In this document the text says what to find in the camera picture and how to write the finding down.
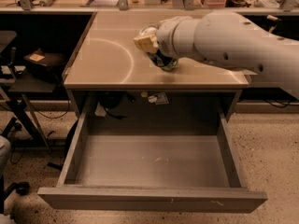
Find white-tipped stick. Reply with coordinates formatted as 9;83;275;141
266;15;281;34

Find blue pepsi can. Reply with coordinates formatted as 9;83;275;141
148;50;177;68

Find grey counter cabinet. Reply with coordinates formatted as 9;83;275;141
64;8;249;114

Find black bag with note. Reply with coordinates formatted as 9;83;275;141
23;49;67;82

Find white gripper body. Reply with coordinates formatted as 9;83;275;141
156;16;200;60

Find open grey drawer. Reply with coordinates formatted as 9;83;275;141
37;91;268;214

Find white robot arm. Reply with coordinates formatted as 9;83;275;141
134;10;299;98

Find green soda can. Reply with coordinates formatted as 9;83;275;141
162;59;178;72

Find white bowl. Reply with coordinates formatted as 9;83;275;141
139;25;158;39

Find black office chair base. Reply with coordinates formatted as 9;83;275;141
0;177;30;224

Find dark side table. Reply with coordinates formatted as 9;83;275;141
0;70;56;149

